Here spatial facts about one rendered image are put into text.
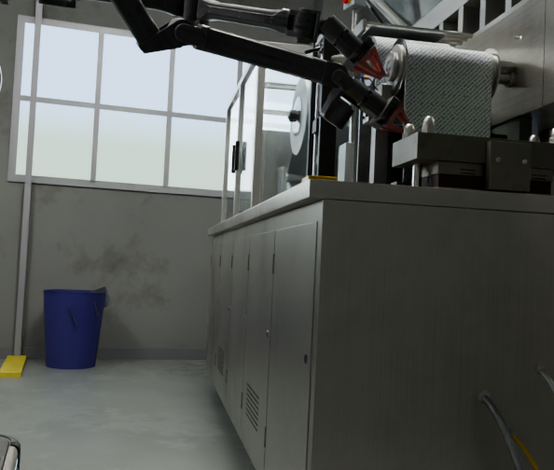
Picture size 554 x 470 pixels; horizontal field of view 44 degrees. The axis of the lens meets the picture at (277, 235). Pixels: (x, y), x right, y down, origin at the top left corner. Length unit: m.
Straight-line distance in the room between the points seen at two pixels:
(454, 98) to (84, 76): 3.57
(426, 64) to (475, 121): 0.19
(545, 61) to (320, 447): 1.08
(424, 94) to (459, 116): 0.11
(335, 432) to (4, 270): 3.72
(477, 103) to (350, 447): 0.93
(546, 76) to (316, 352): 0.90
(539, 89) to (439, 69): 0.25
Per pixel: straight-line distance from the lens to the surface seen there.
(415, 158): 1.56
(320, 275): 1.41
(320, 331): 1.42
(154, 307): 4.97
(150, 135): 5.00
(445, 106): 1.83
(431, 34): 2.20
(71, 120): 4.98
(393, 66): 1.83
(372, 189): 1.45
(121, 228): 4.93
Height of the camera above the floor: 0.72
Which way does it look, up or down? 2 degrees up
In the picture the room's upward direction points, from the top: 3 degrees clockwise
